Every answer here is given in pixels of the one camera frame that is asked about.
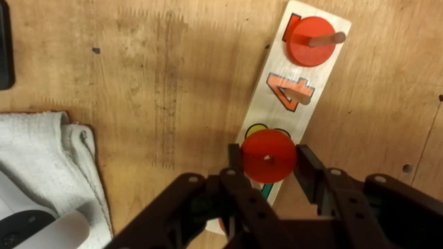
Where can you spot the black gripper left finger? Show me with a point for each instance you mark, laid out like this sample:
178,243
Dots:
236,174

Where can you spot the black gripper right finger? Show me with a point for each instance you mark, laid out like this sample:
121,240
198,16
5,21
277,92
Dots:
311,175

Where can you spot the wooden peg rack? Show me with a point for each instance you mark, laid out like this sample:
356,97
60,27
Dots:
302,56

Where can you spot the white cloth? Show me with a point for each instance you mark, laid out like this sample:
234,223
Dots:
53,161

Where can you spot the white round speaker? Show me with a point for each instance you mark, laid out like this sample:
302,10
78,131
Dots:
25,225

